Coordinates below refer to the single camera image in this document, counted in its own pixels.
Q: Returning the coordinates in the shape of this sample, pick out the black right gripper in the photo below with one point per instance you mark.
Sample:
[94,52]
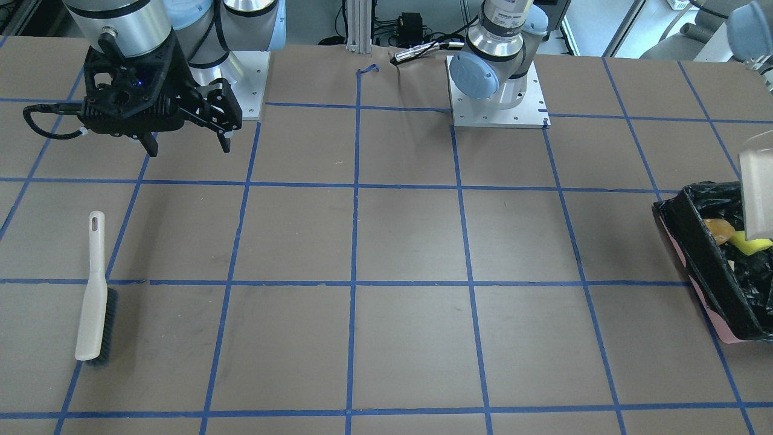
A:
[185,76]

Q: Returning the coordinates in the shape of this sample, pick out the white hand brush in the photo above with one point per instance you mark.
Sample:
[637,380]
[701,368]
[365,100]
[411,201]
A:
[99,306]

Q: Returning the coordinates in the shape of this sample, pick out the white plastic dustpan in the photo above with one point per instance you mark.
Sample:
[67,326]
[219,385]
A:
[755,166]

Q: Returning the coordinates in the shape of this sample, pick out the yellow green sponge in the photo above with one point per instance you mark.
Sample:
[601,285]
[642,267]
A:
[748,246]

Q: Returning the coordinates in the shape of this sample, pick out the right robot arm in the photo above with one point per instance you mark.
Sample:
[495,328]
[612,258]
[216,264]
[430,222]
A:
[207,31]

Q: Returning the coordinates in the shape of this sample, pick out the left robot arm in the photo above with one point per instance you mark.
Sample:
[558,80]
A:
[493,65]

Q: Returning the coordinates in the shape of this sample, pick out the black lined trash bin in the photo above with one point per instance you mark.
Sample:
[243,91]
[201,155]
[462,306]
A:
[734,288]

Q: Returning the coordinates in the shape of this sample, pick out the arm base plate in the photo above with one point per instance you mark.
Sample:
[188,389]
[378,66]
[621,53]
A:
[525,103]
[247,72]

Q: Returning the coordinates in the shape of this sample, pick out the aluminium frame post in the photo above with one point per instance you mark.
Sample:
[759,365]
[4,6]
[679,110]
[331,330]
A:
[359,26]

